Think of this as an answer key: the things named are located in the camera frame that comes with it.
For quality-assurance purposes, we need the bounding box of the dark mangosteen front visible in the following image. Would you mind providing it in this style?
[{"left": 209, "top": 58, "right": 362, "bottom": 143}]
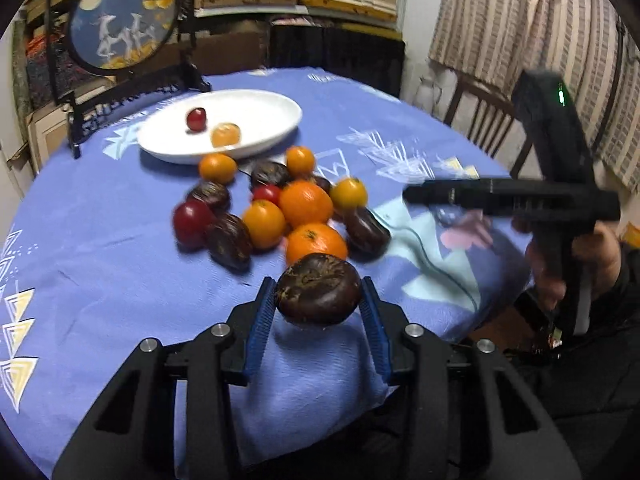
[{"left": 273, "top": 252, "right": 362, "bottom": 327}]

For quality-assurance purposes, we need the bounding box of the white round plate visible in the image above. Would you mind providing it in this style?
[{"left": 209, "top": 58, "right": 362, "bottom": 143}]
[{"left": 137, "top": 89, "right": 303, "bottom": 165}]

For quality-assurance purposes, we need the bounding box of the small orange kumquat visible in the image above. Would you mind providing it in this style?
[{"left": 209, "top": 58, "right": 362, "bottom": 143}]
[{"left": 242, "top": 200, "right": 286, "bottom": 250}]

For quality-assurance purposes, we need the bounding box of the white thermos bottle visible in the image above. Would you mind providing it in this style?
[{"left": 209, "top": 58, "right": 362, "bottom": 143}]
[{"left": 411, "top": 76, "right": 442, "bottom": 116}]

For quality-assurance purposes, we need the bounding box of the black cabinet behind table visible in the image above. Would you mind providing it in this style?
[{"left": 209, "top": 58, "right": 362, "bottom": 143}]
[{"left": 268, "top": 24, "right": 405, "bottom": 98}]

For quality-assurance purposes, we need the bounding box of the round embroidered deer screen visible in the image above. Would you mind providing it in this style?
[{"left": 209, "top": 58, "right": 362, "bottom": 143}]
[{"left": 52, "top": 0, "right": 212, "bottom": 159}]

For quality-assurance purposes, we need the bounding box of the small orange top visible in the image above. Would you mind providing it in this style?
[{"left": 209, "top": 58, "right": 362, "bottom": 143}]
[{"left": 198, "top": 153, "right": 238, "bottom": 185}]

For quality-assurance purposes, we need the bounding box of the small orange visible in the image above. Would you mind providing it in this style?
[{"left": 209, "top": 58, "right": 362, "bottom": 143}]
[
  {"left": 198, "top": 153, "right": 238, "bottom": 185},
  {"left": 285, "top": 145, "right": 316, "bottom": 179}
]

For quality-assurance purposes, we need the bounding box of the dark red plum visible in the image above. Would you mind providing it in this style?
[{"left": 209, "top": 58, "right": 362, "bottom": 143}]
[
  {"left": 186, "top": 107, "right": 207, "bottom": 132},
  {"left": 172, "top": 200, "right": 216, "bottom": 250}
]

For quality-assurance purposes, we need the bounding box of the dark wooden chair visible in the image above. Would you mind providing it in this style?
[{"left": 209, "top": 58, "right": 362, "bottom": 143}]
[{"left": 442, "top": 73, "right": 516, "bottom": 158}]

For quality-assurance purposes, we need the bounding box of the small yellow orange fruit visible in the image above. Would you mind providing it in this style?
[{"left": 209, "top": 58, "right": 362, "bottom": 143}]
[{"left": 330, "top": 177, "right": 369, "bottom": 214}]

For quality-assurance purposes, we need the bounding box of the small red cherry tomato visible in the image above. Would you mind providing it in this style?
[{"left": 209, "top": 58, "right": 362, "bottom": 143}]
[{"left": 252, "top": 184, "right": 281, "bottom": 207}]

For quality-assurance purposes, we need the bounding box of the dark mangosteen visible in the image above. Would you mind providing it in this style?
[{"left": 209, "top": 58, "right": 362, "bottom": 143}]
[
  {"left": 186, "top": 181, "right": 231, "bottom": 212},
  {"left": 205, "top": 212, "right": 253, "bottom": 272},
  {"left": 250, "top": 159, "right": 293, "bottom": 188},
  {"left": 344, "top": 207, "right": 392, "bottom": 259},
  {"left": 273, "top": 252, "right": 362, "bottom": 327}
]

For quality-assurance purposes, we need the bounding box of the striped beige curtain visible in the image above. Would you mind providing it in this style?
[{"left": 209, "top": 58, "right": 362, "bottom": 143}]
[{"left": 430, "top": 0, "right": 639, "bottom": 191}]

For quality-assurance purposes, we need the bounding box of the large orange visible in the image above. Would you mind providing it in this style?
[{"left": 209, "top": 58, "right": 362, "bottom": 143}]
[
  {"left": 279, "top": 180, "right": 334, "bottom": 228},
  {"left": 285, "top": 223, "right": 348, "bottom": 266}
]

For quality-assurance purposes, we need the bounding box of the pale yellow orange fruit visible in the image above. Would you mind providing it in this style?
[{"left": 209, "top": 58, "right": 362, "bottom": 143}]
[{"left": 210, "top": 122, "right": 241, "bottom": 148}]

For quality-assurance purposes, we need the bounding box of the person's right hand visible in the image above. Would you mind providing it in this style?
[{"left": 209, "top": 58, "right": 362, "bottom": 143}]
[{"left": 510, "top": 216, "right": 624, "bottom": 313}]

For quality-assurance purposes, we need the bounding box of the large orange front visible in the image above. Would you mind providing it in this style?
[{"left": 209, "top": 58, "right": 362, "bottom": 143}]
[{"left": 285, "top": 223, "right": 348, "bottom": 266}]

